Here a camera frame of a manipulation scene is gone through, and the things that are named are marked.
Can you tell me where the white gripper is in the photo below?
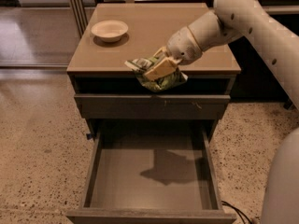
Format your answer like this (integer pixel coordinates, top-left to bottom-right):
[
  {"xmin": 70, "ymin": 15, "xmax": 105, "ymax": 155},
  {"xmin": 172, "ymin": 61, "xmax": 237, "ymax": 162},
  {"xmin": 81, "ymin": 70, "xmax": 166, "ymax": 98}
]
[{"xmin": 143, "ymin": 26, "xmax": 203, "ymax": 81}]

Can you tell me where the green jalapeno chip bag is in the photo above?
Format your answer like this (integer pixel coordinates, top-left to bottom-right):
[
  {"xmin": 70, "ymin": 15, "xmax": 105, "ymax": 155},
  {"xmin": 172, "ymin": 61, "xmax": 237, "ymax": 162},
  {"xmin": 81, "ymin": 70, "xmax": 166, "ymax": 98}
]
[{"xmin": 125, "ymin": 57, "xmax": 188, "ymax": 92}]

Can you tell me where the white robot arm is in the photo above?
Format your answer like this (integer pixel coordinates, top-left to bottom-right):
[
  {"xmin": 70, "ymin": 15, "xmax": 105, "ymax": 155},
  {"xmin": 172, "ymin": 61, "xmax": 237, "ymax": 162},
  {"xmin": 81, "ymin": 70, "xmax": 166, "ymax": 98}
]
[{"xmin": 146, "ymin": 0, "xmax": 299, "ymax": 224}]

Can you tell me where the brown drawer cabinet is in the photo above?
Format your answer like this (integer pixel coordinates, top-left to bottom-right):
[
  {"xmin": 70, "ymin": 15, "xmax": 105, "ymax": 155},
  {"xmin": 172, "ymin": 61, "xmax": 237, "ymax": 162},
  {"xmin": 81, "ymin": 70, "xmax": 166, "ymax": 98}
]
[{"xmin": 67, "ymin": 3, "xmax": 240, "ymax": 136}]

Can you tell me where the white paper bowl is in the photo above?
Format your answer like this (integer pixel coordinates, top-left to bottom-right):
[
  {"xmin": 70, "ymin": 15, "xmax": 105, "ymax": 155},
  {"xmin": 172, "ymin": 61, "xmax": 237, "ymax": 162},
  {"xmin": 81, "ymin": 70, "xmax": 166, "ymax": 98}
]
[{"xmin": 92, "ymin": 20, "xmax": 128, "ymax": 43}]

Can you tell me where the black floor cable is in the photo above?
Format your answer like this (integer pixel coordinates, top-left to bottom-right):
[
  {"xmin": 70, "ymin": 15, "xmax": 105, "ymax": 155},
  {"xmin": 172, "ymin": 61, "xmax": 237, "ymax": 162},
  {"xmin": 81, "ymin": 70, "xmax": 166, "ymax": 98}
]
[{"xmin": 221, "ymin": 200, "xmax": 253, "ymax": 224}]

